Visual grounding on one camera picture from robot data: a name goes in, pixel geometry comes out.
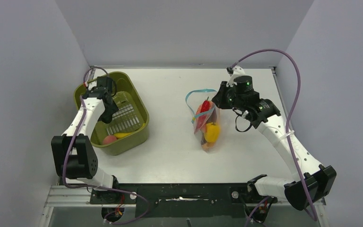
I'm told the yellow toy bell pepper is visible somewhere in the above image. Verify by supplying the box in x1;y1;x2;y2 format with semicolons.
204;122;221;143

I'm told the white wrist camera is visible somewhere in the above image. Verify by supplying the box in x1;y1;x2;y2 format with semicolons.
226;65;246;87
83;79;97;90

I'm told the pink toy peach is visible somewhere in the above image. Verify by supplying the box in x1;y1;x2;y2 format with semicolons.
102;135;117;145

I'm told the olive green plastic bin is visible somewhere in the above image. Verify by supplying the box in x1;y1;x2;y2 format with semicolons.
89;72;149;156

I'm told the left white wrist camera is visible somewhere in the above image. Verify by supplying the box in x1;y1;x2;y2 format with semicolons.
83;79;97;90

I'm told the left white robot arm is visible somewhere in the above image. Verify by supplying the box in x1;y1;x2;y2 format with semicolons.
51;76;119;194

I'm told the toy watermelon slice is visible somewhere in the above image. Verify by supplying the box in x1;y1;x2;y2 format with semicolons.
194;101;214;133

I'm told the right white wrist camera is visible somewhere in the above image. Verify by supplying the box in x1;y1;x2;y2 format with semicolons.
226;65;246;87

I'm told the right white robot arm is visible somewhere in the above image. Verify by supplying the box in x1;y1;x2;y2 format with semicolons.
212;75;337;210

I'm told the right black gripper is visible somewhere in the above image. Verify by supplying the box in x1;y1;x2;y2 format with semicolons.
213;81;245;111

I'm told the red toy chili pepper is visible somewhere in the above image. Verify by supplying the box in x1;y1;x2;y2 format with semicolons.
200;97;211;113

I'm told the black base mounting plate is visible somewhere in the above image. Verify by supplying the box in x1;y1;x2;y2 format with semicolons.
89;183;278;222

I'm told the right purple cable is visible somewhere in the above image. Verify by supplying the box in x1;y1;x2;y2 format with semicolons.
226;49;318;222

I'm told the yellow toy banana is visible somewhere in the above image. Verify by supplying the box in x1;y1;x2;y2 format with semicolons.
114;132;133;140

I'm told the clear zip top bag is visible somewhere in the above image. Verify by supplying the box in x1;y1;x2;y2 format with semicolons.
185;88;222;153

